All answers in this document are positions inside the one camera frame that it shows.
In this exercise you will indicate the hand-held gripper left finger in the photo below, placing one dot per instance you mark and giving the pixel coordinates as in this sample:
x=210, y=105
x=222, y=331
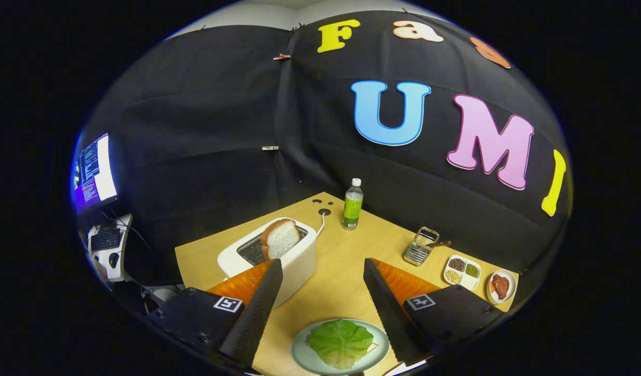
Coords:
x=258, y=318

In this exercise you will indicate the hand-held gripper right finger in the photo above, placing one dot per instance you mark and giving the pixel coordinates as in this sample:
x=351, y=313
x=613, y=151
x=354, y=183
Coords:
x=388, y=313

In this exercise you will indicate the bread slice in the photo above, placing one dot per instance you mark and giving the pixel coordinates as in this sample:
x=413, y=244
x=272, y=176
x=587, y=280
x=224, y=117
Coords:
x=283, y=239

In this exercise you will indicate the green lettuce leaf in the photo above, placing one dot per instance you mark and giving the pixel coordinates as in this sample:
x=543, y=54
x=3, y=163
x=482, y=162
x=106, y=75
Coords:
x=341, y=342

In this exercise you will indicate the pale green round plate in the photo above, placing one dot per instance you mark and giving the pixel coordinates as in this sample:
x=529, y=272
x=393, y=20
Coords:
x=299, y=357

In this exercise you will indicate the white toaster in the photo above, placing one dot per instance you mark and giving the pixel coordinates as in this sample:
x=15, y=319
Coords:
x=299, y=263

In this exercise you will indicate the white divided bean dish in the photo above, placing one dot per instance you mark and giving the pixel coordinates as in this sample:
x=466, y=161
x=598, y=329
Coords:
x=469, y=284

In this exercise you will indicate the green drink bottle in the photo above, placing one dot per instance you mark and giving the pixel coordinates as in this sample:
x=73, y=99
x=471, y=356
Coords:
x=352, y=209

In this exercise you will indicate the red meat piece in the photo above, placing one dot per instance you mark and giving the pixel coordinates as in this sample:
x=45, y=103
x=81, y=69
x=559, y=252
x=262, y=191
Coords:
x=500, y=286

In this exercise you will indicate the white round plate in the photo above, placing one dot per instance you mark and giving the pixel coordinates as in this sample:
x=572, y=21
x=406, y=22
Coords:
x=512, y=287

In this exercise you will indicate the white computer stand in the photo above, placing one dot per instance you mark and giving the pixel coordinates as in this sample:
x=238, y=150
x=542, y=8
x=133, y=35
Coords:
x=117, y=272

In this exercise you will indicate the black computer mouse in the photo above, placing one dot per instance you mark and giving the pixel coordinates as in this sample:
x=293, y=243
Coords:
x=114, y=260

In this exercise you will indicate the black keyboard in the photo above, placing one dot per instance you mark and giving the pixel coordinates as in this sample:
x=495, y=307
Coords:
x=105, y=240

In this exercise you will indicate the black backdrop cloth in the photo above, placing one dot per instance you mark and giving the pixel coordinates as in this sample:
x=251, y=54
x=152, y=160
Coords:
x=221, y=130

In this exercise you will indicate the computer monitor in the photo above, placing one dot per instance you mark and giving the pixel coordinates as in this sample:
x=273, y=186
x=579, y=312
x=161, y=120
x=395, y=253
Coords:
x=93, y=172

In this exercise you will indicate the reddish cloth clip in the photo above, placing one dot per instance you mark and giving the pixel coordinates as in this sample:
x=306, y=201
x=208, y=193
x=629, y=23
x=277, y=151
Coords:
x=281, y=56

